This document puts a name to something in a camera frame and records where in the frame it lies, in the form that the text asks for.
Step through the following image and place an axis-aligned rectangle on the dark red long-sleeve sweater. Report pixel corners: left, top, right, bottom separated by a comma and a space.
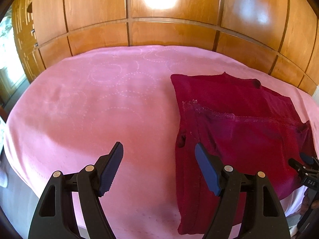
171, 73, 316, 235

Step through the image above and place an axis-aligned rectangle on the pink bedspread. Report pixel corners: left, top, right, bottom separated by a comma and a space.
4, 46, 318, 238

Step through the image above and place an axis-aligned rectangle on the wooden wardrobe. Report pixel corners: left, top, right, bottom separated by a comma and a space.
12, 0, 318, 94

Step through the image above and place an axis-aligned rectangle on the wood-framed window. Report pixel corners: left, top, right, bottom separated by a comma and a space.
0, 6, 27, 105

